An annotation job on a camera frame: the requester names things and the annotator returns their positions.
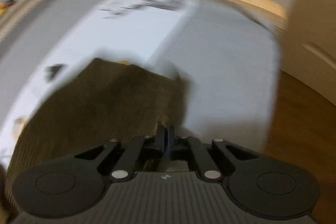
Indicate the grey bed sheet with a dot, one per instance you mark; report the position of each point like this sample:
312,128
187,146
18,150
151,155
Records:
232,59

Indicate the dark olive corduroy pants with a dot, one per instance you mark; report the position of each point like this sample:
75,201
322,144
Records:
106,100

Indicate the white printed deer mat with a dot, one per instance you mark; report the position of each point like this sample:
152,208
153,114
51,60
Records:
55,39

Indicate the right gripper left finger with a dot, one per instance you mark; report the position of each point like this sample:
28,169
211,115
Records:
71,184

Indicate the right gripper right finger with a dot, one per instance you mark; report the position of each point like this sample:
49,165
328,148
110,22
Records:
261,185

